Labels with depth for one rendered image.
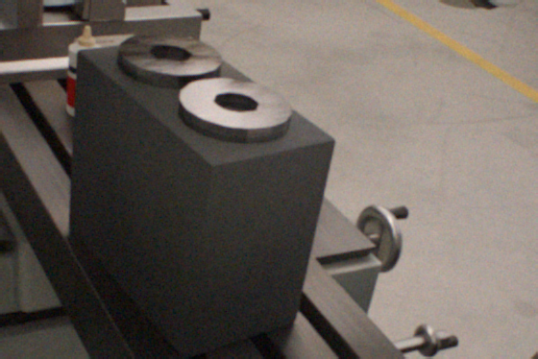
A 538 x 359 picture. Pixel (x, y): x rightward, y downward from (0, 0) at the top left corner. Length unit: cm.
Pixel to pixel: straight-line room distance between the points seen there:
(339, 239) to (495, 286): 141
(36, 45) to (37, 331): 36
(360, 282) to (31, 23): 59
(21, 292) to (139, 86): 38
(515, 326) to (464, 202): 65
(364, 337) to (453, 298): 178
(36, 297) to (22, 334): 7
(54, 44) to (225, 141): 55
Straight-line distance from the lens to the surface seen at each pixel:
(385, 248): 153
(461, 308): 256
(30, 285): 105
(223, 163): 66
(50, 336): 113
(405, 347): 151
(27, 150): 104
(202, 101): 71
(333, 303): 85
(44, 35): 120
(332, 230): 134
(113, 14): 122
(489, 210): 308
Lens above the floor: 143
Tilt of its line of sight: 32 degrees down
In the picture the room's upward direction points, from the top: 10 degrees clockwise
